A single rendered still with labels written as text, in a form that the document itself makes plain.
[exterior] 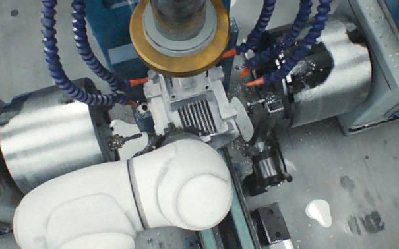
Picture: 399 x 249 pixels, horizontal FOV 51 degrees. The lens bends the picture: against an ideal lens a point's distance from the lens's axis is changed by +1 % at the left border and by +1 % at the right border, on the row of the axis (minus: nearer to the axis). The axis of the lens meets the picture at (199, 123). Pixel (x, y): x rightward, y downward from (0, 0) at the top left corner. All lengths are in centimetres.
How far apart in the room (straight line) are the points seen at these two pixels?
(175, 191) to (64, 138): 44
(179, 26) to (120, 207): 30
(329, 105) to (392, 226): 45
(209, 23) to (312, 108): 36
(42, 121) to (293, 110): 54
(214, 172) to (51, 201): 21
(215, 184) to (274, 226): 64
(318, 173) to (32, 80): 91
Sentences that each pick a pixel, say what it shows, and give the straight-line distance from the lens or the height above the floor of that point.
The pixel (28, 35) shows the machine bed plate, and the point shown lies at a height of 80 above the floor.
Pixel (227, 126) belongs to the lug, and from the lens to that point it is 93.
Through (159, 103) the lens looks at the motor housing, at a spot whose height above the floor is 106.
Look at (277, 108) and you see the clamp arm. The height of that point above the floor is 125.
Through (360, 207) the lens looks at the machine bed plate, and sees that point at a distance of 127.
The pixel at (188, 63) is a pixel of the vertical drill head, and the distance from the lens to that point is 72.
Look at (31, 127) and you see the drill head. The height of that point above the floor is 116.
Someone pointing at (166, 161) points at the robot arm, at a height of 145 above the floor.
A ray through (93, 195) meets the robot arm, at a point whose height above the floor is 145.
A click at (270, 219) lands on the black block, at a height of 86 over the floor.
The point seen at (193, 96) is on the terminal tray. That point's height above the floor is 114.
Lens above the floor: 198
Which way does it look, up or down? 72 degrees down
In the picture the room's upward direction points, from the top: 1 degrees clockwise
